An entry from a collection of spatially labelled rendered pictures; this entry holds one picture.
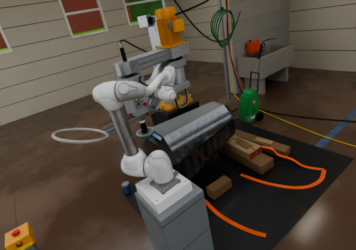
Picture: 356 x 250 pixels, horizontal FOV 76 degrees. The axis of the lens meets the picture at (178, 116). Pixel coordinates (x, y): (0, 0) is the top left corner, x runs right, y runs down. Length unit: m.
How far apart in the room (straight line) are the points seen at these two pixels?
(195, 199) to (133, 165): 0.52
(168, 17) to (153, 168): 1.67
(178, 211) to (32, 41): 7.22
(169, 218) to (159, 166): 0.37
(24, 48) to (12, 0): 1.25
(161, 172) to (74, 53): 7.09
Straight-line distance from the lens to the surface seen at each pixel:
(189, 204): 1.78
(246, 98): 4.14
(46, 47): 8.25
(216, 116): 2.93
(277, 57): 5.70
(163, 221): 1.70
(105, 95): 1.47
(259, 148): 3.20
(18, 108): 8.36
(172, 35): 2.68
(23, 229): 1.71
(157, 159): 1.62
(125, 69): 2.30
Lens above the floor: 2.03
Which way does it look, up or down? 24 degrees down
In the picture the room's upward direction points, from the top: 12 degrees counter-clockwise
